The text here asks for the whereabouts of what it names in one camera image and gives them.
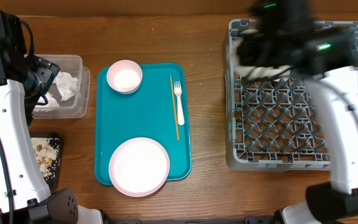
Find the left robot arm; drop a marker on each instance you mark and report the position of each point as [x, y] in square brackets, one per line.
[25, 79]

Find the clear plastic bin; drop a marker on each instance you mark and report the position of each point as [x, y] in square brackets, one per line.
[76, 106]

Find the white bowl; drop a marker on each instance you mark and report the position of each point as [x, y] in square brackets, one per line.
[253, 72]

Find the pink bowl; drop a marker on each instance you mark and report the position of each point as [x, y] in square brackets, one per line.
[124, 76]

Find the pink plate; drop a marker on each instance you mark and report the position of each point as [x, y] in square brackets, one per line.
[139, 167]

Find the wooden chopstick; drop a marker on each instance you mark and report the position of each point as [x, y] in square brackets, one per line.
[174, 109]

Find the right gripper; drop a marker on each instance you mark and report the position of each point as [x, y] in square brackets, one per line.
[253, 56]

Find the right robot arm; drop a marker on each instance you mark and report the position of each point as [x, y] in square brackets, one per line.
[324, 62]

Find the black waste tray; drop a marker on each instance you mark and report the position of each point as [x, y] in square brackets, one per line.
[52, 183]

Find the teal plastic tray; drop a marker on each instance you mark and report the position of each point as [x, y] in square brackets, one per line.
[148, 113]

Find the white plastic fork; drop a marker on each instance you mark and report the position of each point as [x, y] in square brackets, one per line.
[178, 92]

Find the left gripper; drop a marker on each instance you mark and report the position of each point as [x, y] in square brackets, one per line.
[49, 71]

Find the white napkin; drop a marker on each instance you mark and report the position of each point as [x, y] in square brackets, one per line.
[62, 89]

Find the grey dishwasher rack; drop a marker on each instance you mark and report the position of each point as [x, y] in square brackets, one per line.
[270, 126]

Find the rice and peanut scraps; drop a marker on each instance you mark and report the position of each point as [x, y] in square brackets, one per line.
[46, 153]

